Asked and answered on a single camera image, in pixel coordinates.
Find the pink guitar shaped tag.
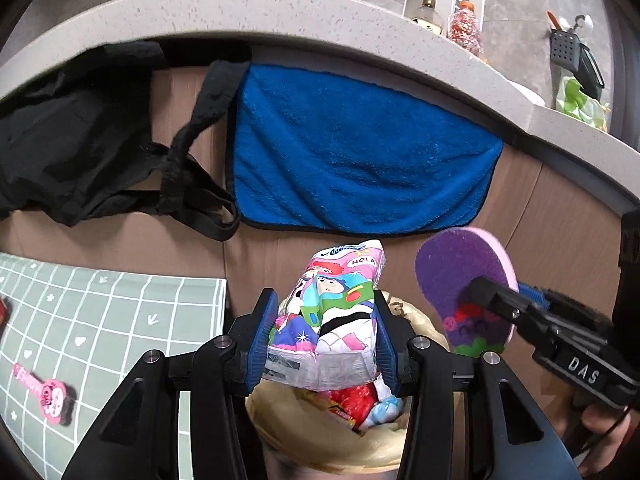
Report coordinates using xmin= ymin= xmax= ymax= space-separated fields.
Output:
xmin=12 ymin=364 xmax=69 ymax=423

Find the black perforated utensil holder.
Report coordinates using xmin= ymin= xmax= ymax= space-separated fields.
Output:
xmin=549 ymin=27 xmax=581 ymax=68

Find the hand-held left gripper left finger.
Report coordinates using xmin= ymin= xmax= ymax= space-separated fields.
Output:
xmin=62 ymin=289 xmax=279 ymax=480

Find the purple flip-flop shaped sponge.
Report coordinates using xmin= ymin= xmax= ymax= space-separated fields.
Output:
xmin=415 ymin=228 xmax=519 ymax=358

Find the blue towel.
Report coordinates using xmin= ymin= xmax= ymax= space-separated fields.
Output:
xmin=226 ymin=62 xmax=504 ymax=233

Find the cartoon print tissue pack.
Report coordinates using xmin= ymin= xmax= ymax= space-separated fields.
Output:
xmin=265 ymin=240 xmax=388 ymax=391

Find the person's right hand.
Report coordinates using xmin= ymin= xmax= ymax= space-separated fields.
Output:
xmin=560 ymin=400 xmax=634 ymax=461

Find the bottle with orange contents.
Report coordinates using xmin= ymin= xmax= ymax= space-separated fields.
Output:
xmin=447 ymin=1 xmax=485 ymax=56

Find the green grid mat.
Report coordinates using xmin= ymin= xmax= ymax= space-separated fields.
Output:
xmin=0 ymin=252 xmax=228 ymax=480

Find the small white tissue pack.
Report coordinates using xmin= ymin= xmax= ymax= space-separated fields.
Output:
xmin=367 ymin=385 xmax=403 ymax=428

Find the white stone counter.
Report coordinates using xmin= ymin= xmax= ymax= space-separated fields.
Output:
xmin=0 ymin=0 xmax=640 ymax=216

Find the black cloth bag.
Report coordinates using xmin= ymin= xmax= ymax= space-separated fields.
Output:
xmin=0 ymin=40 xmax=251 ymax=243

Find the brown cabinet front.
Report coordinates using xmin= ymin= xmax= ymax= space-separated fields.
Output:
xmin=0 ymin=67 xmax=640 ymax=361

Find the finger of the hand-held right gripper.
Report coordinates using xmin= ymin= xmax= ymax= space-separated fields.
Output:
xmin=518 ymin=284 xmax=614 ymax=334
xmin=467 ymin=276 xmax=557 ymax=357

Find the green plastic bag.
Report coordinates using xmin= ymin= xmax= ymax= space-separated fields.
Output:
xmin=555 ymin=76 xmax=612 ymax=133

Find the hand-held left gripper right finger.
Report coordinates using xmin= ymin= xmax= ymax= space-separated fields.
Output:
xmin=375 ymin=290 xmax=576 ymax=480

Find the glass bottle yellow label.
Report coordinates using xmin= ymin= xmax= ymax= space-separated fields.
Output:
xmin=412 ymin=0 xmax=446 ymax=37

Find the black box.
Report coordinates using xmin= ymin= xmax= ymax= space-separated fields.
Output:
xmin=572 ymin=42 xmax=607 ymax=101

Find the white bowl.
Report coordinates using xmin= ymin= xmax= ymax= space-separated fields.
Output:
xmin=509 ymin=80 xmax=547 ymax=107

